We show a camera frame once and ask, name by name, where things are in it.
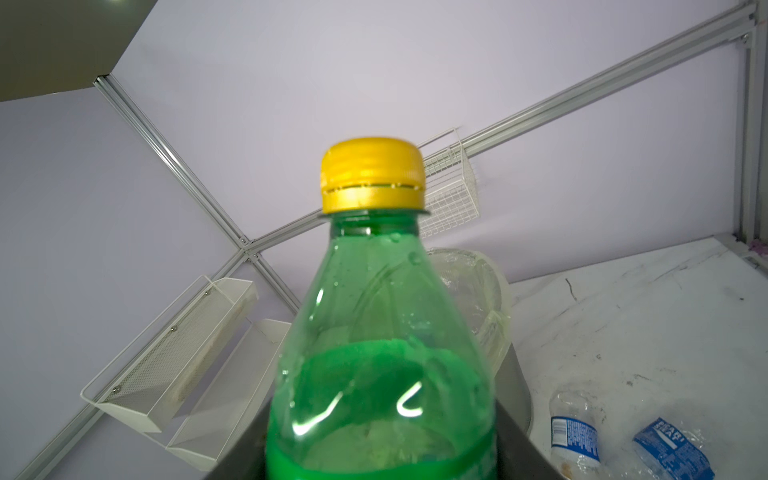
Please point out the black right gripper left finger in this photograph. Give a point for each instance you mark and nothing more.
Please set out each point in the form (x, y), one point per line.
(247, 458)

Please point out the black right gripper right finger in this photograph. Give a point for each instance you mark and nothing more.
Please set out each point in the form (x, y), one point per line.
(517, 457)

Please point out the green soda bottle yellow cap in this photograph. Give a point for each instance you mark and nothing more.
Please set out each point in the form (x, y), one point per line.
(380, 376)

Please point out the grey mesh waste bin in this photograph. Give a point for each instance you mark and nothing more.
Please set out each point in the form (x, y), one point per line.
(512, 390)

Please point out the green plastic bin liner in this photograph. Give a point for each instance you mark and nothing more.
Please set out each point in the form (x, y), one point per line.
(478, 289)

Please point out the small clear bottle blue white label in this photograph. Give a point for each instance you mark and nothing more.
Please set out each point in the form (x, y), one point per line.
(574, 438)

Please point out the white two-tier mesh shelf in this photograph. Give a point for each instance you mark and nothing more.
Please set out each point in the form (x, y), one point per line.
(195, 378)

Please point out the small crushed bottle blue label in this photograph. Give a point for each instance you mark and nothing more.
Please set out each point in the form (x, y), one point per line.
(663, 450)

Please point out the white wire wall basket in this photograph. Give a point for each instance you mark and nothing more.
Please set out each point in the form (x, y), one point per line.
(451, 198)

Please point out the aluminium frame profiles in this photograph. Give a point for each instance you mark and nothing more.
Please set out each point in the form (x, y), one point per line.
(614, 146)

